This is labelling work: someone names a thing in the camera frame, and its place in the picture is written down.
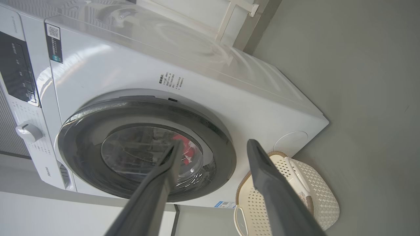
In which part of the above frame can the black QR code sticker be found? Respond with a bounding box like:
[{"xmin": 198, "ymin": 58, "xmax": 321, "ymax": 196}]
[{"xmin": 45, "ymin": 24, "xmax": 63, "ymax": 64}]

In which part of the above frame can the white front-load washing machine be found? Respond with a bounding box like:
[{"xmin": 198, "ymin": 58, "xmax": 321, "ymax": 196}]
[{"xmin": 0, "ymin": 0, "xmax": 329, "ymax": 209}]

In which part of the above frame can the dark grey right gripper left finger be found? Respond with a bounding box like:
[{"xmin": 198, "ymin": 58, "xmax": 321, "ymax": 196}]
[{"xmin": 104, "ymin": 139, "xmax": 184, "ymax": 236}]

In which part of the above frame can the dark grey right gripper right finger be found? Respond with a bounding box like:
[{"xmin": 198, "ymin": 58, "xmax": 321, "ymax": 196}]
[{"xmin": 246, "ymin": 139, "xmax": 327, "ymax": 236}]

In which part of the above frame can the round white filter cover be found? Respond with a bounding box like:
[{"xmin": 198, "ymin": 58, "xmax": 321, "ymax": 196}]
[{"xmin": 273, "ymin": 131, "xmax": 309, "ymax": 157}]

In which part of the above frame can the white washing machine dial knob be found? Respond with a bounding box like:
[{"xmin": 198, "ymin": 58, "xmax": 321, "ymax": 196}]
[{"xmin": 15, "ymin": 122, "xmax": 43, "ymax": 143}]

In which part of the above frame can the cream perforated laundry basket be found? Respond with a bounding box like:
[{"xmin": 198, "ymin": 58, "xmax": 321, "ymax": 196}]
[{"xmin": 234, "ymin": 151, "xmax": 340, "ymax": 236}]

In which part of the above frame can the black washing machine display panel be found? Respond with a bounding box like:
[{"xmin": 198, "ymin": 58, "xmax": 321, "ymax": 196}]
[{"xmin": 0, "ymin": 31, "xmax": 40, "ymax": 107}]

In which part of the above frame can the red and white garment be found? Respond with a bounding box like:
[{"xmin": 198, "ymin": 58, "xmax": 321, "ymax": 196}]
[{"xmin": 173, "ymin": 134, "xmax": 195, "ymax": 165}]

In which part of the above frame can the white metal railing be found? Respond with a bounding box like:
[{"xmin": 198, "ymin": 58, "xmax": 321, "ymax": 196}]
[{"xmin": 136, "ymin": 0, "xmax": 260, "ymax": 43}]

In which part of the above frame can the dark round glass washer door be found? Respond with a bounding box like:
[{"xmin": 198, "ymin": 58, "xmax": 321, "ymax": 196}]
[{"xmin": 58, "ymin": 96, "xmax": 237, "ymax": 203}]

